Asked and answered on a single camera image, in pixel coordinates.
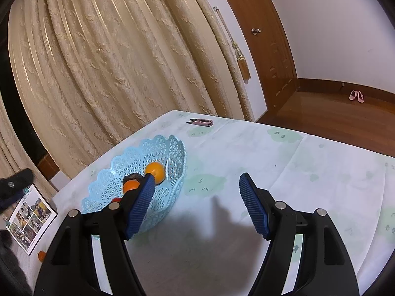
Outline brown wooden furniture edge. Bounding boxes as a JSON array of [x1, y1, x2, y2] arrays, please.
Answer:
[[37, 152, 60, 181]]

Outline printed photo sheet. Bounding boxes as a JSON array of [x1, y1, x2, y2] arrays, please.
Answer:
[[6, 183, 58, 256]]

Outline gold curtain tieback tassel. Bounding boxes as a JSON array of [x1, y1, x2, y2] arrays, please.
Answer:
[[213, 6, 251, 82]]

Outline brown wooden door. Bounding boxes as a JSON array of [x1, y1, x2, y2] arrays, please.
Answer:
[[213, 0, 298, 118]]

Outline large orange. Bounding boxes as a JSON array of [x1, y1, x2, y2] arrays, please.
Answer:
[[144, 162, 165, 184]]

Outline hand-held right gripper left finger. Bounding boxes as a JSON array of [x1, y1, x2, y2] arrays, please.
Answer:
[[33, 173, 156, 296]]

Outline printed pale green tablecloth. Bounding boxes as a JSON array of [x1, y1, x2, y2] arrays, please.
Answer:
[[23, 109, 395, 296]]

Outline pink thread snips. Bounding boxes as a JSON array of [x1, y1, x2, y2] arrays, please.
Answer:
[[186, 118, 213, 127]]

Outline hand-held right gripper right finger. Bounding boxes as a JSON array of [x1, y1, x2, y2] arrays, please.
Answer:
[[239, 173, 360, 296]]

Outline wide beige textured curtain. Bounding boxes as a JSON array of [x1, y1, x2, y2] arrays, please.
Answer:
[[8, 0, 257, 180]]

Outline person's dark clothing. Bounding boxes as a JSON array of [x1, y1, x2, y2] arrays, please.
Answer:
[[0, 231, 33, 296]]

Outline light blue plastic lattice basket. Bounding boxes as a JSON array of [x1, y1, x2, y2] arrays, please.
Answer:
[[81, 135, 188, 241]]

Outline narrow beige textured curtain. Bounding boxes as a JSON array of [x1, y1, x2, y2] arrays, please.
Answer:
[[0, 92, 59, 193]]

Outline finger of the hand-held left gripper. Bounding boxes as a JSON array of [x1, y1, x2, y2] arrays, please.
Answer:
[[0, 168, 34, 202]]

